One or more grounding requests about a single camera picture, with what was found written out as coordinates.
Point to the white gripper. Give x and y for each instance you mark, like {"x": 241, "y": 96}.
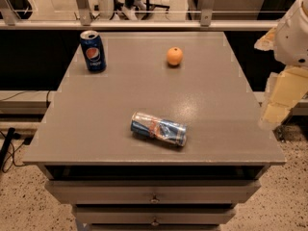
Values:
{"x": 291, "y": 38}

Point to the orange fruit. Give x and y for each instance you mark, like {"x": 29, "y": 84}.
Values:
{"x": 174, "y": 56}

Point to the crushed Red Bull can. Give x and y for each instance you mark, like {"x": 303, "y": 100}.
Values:
{"x": 159, "y": 129}

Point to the blue Pepsi can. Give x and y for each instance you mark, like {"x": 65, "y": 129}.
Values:
{"x": 93, "y": 51}

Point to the grey drawer cabinet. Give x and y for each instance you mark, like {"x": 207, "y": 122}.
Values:
{"x": 86, "y": 132}

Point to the upper grey drawer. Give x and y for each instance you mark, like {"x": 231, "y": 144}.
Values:
{"x": 153, "y": 192}

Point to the grey drawer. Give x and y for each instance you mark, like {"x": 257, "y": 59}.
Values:
{"x": 154, "y": 215}
{"x": 153, "y": 192}

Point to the lower grey drawer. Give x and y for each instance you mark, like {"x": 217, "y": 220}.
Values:
{"x": 154, "y": 215}

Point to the metal railing bar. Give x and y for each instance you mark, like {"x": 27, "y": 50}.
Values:
{"x": 144, "y": 25}

